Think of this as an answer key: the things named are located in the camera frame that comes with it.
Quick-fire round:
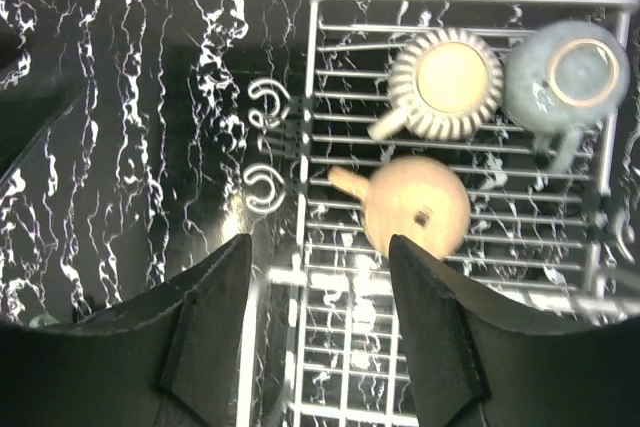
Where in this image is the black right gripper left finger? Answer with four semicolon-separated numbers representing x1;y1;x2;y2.
1;234;252;426

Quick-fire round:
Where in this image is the grey-blue speckled ceramic mug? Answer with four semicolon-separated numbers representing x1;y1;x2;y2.
502;20;630;175

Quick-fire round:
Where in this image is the silver wire dish rack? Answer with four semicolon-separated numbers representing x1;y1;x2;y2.
235;0;639;426

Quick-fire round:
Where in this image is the white ribbed ceramic mug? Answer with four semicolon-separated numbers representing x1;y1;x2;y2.
368;28;504;141

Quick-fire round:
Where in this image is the tan glazed ceramic mug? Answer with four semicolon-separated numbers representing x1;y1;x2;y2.
328;156;471;259

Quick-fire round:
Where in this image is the mint green cup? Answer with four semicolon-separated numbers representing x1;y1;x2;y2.
28;313;59;328

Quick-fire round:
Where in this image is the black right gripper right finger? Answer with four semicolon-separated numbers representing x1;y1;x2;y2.
389;235;639;426

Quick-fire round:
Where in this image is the black marble pattern mat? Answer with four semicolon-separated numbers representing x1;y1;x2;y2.
0;0;640;427

